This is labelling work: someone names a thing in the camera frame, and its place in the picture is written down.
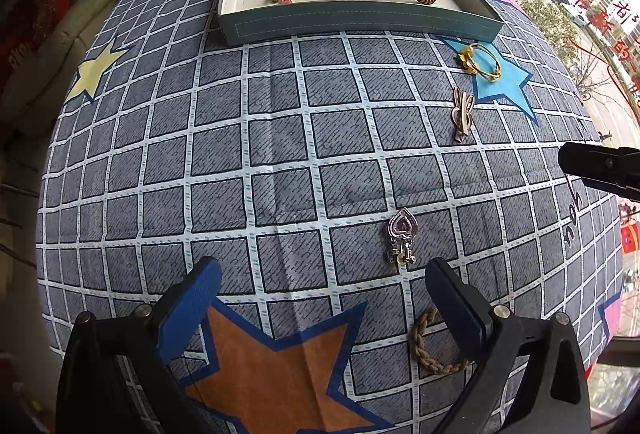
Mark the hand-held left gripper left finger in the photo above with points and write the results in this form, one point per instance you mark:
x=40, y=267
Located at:
x=190, y=309

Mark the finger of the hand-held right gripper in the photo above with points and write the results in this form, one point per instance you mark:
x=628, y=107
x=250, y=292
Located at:
x=600, y=166

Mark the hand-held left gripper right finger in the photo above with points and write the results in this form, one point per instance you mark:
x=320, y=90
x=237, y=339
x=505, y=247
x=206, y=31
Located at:
x=462, y=309

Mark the purple heart hair clip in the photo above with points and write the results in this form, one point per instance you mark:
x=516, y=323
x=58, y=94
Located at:
x=402, y=226

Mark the beige bow hair clip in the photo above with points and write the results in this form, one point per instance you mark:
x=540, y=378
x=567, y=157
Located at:
x=462, y=119

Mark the red window lettering decal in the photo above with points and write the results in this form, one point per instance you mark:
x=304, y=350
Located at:
x=605, y=14

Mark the grey checked star tablecloth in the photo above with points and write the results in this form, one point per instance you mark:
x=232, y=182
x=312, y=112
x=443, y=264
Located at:
x=300, y=139

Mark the red cushion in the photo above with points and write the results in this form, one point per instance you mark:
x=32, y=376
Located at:
x=35, y=19

